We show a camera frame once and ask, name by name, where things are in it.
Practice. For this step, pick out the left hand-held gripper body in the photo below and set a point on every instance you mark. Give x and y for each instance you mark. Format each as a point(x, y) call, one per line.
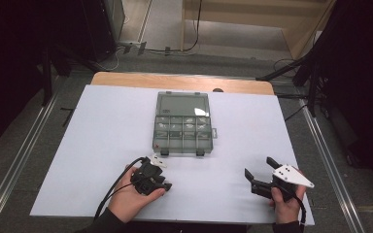
point(145, 179)

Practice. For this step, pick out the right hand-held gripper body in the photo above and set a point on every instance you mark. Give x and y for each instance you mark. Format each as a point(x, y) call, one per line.
point(288, 176)

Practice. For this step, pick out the grey transparent plastic organizer box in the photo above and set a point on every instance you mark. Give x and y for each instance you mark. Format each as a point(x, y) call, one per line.
point(181, 142)

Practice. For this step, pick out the person's left hand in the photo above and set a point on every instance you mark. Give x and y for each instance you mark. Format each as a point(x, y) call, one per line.
point(128, 200)

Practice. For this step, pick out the person's right hand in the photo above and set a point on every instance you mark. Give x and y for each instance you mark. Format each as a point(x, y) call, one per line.
point(286, 210)

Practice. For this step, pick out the group of small silver parts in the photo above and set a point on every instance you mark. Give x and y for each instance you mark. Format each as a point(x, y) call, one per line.
point(189, 123)

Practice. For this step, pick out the black metal stand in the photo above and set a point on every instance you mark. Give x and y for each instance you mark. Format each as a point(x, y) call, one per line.
point(312, 84)
point(47, 77)

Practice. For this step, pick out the wooden table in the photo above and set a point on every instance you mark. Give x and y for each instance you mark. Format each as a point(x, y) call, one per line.
point(175, 82)

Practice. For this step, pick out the black curtain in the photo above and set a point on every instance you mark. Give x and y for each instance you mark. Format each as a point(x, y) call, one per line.
point(362, 81)
point(13, 64)

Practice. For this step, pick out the grey power strip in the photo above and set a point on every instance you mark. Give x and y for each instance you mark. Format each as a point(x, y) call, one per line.
point(136, 48)

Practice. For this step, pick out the beige wooden cabinet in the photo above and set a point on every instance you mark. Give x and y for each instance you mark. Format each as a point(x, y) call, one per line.
point(239, 14)

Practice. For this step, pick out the grey metal cabinet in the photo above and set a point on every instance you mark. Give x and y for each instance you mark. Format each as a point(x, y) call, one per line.
point(115, 16)

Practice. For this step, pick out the aluminium floor rail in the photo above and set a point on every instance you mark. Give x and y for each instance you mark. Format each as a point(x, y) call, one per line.
point(16, 168)
point(333, 168)

